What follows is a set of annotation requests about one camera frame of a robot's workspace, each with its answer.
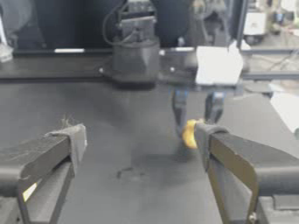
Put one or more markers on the brown toy chicken wing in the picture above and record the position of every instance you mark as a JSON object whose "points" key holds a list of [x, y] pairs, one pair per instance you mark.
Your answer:
{"points": [[190, 134]]}

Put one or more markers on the white sheet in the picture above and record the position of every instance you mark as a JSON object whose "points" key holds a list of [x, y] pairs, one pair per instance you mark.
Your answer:
{"points": [[287, 110]]}

